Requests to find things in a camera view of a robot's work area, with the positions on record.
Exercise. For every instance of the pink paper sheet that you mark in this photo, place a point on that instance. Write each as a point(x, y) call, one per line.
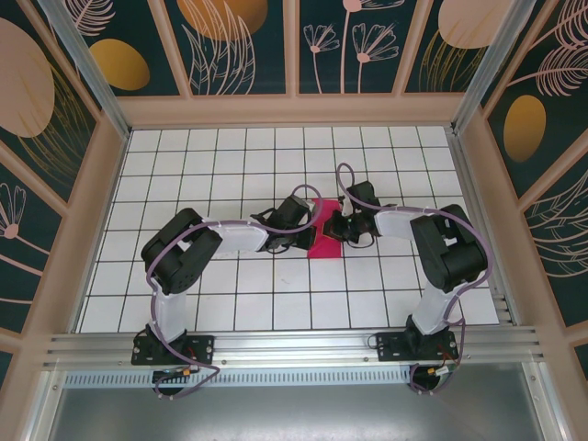
point(327, 250)

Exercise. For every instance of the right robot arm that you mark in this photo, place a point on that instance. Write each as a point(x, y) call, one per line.
point(455, 252)

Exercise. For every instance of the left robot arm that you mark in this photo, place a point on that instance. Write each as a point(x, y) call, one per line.
point(179, 257)

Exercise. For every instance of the grey metal sheet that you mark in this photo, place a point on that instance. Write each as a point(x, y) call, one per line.
point(294, 413)

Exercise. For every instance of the yellow power connector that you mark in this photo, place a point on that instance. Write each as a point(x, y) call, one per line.
point(185, 372)
point(433, 371)

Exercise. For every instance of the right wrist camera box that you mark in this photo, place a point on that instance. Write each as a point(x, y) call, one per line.
point(345, 212)

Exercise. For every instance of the aluminium side rail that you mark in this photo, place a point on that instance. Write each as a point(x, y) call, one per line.
point(468, 193)

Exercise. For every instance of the aluminium mounting rail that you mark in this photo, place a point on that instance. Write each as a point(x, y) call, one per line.
point(294, 344)

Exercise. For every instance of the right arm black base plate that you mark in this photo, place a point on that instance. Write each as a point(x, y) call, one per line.
point(390, 347)

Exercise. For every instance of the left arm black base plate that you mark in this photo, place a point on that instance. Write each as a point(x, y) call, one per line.
point(202, 349)

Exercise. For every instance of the aluminium frame post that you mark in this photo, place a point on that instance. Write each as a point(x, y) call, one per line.
point(92, 73)
point(487, 69)

